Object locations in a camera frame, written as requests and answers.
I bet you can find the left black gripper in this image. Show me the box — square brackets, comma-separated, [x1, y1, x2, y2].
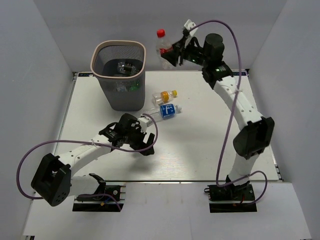
[124, 124, 155, 156]

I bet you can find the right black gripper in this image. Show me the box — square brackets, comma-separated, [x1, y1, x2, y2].
[160, 35, 209, 68]

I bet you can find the clear bottle red label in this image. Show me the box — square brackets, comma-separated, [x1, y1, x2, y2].
[156, 29, 173, 70]

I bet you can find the clear bottle blue label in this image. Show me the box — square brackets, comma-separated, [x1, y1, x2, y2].
[143, 103, 182, 122]

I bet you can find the clear bottle orange cap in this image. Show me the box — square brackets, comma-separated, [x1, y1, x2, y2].
[151, 90, 178, 106]

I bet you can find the green bottle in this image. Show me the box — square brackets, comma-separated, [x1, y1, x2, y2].
[130, 80, 140, 92]

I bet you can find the clear bottle black label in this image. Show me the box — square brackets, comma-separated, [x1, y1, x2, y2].
[117, 60, 138, 76]

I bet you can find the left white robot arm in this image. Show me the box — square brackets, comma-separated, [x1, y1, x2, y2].
[31, 113, 158, 207]

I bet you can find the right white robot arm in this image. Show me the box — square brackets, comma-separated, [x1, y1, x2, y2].
[159, 33, 275, 200]

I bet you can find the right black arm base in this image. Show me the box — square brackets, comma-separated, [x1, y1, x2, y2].
[204, 183, 257, 213]

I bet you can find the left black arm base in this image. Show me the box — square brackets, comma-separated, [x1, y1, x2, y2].
[72, 182, 126, 213]

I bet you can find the grey mesh waste bin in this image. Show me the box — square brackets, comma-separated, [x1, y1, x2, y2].
[90, 40, 146, 112]

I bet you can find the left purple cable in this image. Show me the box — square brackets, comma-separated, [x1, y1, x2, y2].
[16, 112, 160, 212]

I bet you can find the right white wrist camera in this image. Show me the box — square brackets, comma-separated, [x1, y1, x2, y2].
[182, 19, 198, 38]

